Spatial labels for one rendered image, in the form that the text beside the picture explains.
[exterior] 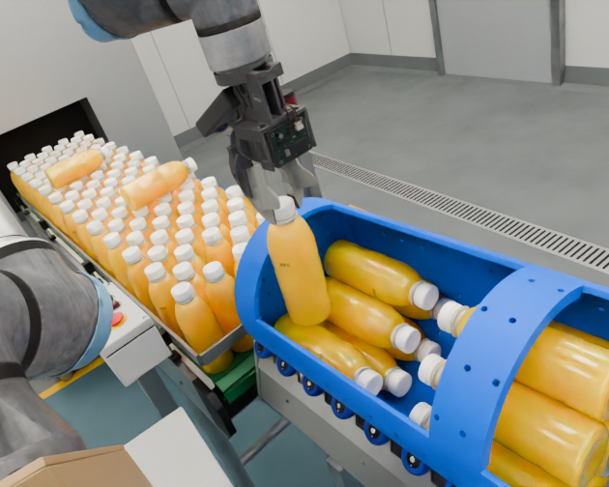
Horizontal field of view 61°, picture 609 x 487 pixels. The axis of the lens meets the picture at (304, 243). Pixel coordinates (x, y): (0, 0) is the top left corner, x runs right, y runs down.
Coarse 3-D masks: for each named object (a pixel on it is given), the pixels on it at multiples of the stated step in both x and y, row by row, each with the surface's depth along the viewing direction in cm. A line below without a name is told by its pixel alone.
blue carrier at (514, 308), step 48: (336, 240) 96; (384, 240) 92; (432, 240) 70; (240, 288) 83; (480, 288) 79; (528, 288) 55; (576, 288) 54; (432, 336) 87; (480, 336) 53; (528, 336) 50; (336, 384) 68; (480, 384) 51; (384, 432) 66; (432, 432) 56; (480, 432) 51; (480, 480) 52
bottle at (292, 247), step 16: (272, 224) 73; (288, 224) 72; (304, 224) 73; (272, 240) 72; (288, 240) 71; (304, 240) 72; (272, 256) 74; (288, 256) 72; (304, 256) 73; (288, 272) 74; (304, 272) 74; (320, 272) 77; (288, 288) 76; (304, 288) 76; (320, 288) 77; (288, 304) 79; (304, 304) 77; (320, 304) 78; (304, 320) 79; (320, 320) 79
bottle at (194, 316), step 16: (176, 304) 99; (192, 304) 98; (208, 304) 101; (176, 320) 101; (192, 320) 98; (208, 320) 100; (192, 336) 100; (208, 336) 101; (208, 368) 105; (224, 368) 106
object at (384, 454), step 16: (272, 368) 99; (288, 384) 95; (304, 400) 92; (320, 400) 89; (352, 416) 83; (352, 432) 83; (368, 448) 80; (384, 448) 78; (384, 464) 78; (400, 464) 76; (416, 480) 73; (432, 480) 72
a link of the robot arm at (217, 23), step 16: (176, 0) 53; (192, 0) 53; (208, 0) 53; (224, 0) 53; (240, 0) 54; (256, 0) 56; (192, 16) 55; (208, 16) 54; (224, 16) 54; (240, 16) 54; (256, 16) 56; (208, 32) 55
